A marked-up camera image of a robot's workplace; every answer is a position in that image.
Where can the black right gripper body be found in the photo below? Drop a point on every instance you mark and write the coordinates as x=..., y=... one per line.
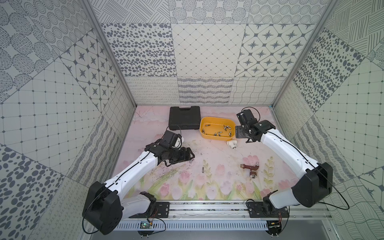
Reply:
x=242, y=132

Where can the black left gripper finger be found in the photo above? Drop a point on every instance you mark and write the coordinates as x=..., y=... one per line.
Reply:
x=188, y=151
x=186, y=157

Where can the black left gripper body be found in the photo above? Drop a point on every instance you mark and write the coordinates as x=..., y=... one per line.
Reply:
x=179, y=155

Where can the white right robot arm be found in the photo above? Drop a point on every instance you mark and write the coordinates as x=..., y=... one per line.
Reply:
x=315, y=179

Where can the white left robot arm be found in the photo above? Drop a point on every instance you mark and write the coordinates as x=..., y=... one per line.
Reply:
x=106, y=204

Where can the yellow plastic storage box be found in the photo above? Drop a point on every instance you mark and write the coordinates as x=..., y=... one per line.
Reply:
x=213, y=124

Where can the white pipe tee fitting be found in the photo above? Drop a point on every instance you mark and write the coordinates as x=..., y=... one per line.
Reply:
x=232, y=144

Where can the black plastic tool case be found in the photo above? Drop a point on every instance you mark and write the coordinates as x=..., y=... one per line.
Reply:
x=184, y=118

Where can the red brown pipe fitting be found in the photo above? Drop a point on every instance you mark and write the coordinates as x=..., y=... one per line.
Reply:
x=253, y=170

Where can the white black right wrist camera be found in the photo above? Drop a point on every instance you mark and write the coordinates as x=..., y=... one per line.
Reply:
x=246, y=118

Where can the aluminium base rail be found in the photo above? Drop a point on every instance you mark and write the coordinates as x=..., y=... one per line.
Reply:
x=235, y=210

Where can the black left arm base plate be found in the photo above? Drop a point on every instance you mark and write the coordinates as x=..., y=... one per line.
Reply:
x=156, y=209

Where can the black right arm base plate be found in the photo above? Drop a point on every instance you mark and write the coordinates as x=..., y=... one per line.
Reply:
x=265, y=209

